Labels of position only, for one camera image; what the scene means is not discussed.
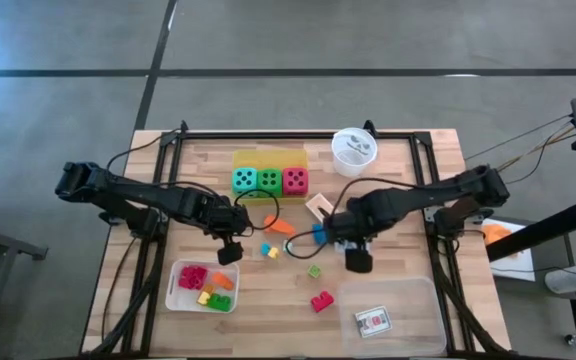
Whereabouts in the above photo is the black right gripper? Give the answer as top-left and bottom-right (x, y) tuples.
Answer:
(317, 192), (394, 274)

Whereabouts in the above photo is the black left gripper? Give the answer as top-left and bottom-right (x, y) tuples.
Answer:
(201, 194), (253, 266)

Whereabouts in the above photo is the orange wedge toy block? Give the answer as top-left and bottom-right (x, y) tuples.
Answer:
(211, 271), (235, 291)

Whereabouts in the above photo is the red large toy block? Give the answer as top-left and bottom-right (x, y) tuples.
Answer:
(190, 267), (209, 291)
(177, 265), (198, 290)

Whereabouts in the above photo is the small tan square dish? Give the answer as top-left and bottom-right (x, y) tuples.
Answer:
(305, 192), (335, 221)

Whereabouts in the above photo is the green large toy block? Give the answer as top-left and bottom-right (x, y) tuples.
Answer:
(206, 293), (233, 313)

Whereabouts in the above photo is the orange curved toy block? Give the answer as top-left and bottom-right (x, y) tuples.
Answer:
(262, 214), (297, 236)

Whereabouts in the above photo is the teal foam die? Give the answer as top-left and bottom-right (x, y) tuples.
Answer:
(231, 167), (258, 198)

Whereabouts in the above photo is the white plastic handled bin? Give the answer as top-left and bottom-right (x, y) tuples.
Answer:
(164, 258), (241, 314)

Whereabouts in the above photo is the red foam die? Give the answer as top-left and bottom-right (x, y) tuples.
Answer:
(281, 167), (310, 197)

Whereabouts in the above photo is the green foam die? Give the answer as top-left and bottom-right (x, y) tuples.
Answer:
(256, 168), (284, 198)

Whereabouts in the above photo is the playing card box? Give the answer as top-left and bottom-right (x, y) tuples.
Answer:
(353, 305), (393, 339)

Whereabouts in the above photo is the clear plastic bin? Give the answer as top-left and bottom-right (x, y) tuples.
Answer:
(337, 275), (448, 357)

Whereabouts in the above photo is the red stepped toy block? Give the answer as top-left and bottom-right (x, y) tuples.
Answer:
(310, 290), (335, 314)

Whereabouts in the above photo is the white round cup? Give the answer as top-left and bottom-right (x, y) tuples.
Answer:
(331, 127), (378, 178)

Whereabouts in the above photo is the yellow translucent bin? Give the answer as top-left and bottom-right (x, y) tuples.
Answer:
(231, 148), (309, 205)

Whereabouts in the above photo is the orange object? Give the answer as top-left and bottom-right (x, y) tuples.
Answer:
(481, 223), (519, 246)

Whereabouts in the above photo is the white paper sheet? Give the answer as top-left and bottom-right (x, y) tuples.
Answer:
(480, 217), (537, 282)

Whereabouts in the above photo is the black slanted beam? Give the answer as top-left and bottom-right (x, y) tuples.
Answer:
(485, 197), (576, 262)

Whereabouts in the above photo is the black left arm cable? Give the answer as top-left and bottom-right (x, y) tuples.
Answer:
(105, 130), (282, 234)

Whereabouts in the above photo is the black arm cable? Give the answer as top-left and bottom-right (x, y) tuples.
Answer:
(105, 130), (282, 234)
(284, 177), (419, 260)

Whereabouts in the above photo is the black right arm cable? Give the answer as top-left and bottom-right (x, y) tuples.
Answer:
(284, 177), (419, 260)

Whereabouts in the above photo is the black aluminium table frame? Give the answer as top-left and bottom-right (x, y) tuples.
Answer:
(87, 119), (514, 359)

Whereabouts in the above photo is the grey floor cable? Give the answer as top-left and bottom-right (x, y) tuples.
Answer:
(462, 113), (576, 162)

